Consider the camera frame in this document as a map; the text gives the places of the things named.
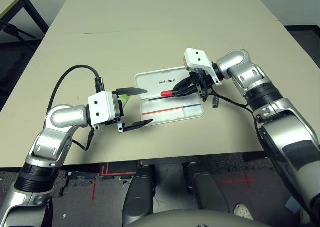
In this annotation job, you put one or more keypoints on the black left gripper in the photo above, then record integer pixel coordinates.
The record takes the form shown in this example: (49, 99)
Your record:
(120, 109)

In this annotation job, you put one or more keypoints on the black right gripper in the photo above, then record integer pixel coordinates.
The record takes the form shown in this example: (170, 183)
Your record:
(203, 83)

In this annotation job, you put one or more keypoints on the green white glue stick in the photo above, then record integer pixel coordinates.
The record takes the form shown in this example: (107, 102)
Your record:
(125, 99)

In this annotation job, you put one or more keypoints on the black marker with red cap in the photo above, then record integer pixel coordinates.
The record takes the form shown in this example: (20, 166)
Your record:
(167, 93)

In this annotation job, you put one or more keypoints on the white plastic pencil case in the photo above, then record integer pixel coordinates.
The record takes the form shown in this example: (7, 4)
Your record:
(150, 82)

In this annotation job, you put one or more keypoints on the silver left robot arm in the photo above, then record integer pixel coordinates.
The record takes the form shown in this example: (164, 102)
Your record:
(65, 114)

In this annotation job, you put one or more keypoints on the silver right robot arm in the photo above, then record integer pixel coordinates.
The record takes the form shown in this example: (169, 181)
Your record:
(235, 62)

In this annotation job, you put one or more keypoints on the dark table underframe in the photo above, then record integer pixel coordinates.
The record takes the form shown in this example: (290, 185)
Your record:
(170, 163)

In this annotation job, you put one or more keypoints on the red floor tape lines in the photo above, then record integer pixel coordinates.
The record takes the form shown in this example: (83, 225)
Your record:
(105, 173)

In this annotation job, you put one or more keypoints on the dark grey robot left leg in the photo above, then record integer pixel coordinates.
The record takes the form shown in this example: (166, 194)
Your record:
(138, 197)

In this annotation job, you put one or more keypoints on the dark grey robot leg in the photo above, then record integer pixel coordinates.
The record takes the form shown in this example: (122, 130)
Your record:
(207, 189)
(138, 197)

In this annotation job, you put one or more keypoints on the dark grey robot right leg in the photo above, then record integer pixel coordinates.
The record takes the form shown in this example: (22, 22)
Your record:
(207, 189)

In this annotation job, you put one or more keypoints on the red floor tape cross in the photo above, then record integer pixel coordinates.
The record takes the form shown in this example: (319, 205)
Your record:
(246, 180)

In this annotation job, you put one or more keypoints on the beige robot torso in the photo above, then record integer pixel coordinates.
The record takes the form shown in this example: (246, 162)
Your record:
(200, 220)

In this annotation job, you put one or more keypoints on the white bystander shoe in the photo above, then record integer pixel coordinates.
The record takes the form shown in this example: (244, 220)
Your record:
(243, 210)

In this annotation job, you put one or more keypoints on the black tripod stand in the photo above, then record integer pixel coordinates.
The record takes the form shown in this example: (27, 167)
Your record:
(15, 30)

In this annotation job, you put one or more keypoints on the light blue floor sheet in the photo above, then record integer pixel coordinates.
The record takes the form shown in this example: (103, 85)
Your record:
(293, 204)

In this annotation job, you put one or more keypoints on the black framed side table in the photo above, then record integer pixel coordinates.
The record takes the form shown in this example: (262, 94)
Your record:
(10, 2)

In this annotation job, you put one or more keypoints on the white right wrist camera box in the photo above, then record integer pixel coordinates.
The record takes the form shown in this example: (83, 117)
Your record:
(196, 58)

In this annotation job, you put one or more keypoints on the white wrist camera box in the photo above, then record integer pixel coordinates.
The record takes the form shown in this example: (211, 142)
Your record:
(100, 107)
(196, 58)

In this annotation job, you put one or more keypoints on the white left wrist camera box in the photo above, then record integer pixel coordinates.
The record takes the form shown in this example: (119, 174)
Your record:
(100, 107)

